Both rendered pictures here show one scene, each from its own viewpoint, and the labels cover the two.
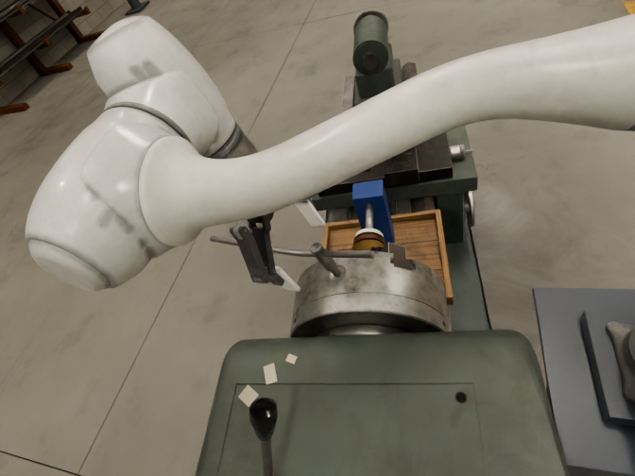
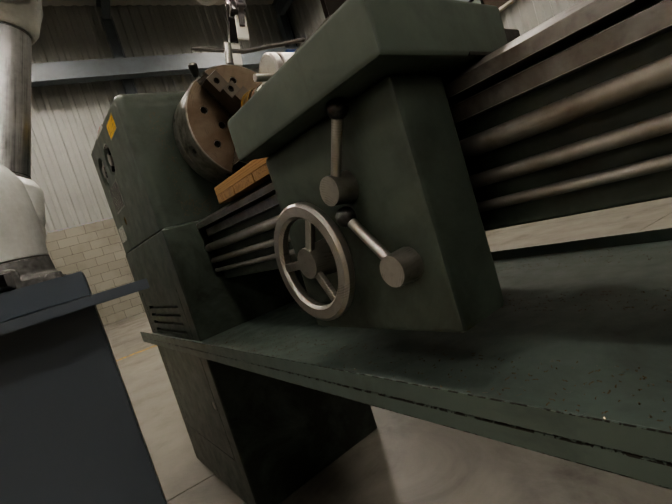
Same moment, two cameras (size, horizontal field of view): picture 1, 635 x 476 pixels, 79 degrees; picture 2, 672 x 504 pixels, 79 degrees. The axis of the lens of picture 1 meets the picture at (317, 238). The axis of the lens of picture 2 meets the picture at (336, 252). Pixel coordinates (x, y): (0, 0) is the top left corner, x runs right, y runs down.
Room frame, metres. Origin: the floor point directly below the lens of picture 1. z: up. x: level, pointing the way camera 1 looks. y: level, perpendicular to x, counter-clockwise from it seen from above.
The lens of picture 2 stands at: (1.12, -0.98, 0.75)
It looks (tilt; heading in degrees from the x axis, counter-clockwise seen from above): 4 degrees down; 120
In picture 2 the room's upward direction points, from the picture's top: 17 degrees counter-clockwise
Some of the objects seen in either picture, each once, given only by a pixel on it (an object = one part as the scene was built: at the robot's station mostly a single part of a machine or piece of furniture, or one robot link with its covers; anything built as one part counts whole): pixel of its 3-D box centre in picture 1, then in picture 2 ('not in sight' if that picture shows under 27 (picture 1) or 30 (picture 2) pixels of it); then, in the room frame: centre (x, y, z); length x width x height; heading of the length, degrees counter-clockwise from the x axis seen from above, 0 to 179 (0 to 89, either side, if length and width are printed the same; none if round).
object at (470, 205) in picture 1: (452, 192); (357, 223); (0.90, -0.51, 0.73); 0.27 x 0.12 x 0.27; 156
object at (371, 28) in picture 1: (373, 60); not in sight; (1.50, -0.52, 1.01); 0.30 x 0.20 x 0.29; 156
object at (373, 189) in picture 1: (374, 217); not in sight; (0.71, -0.17, 1.00); 0.08 x 0.06 x 0.23; 66
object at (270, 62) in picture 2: (461, 151); (273, 71); (0.86, -0.53, 0.95); 0.07 x 0.04 x 0.04; 66
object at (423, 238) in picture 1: (381, 259); (310, 165); (0.65, -0.14, 0.89); 0.36 x 0.30 x 0.04; 66
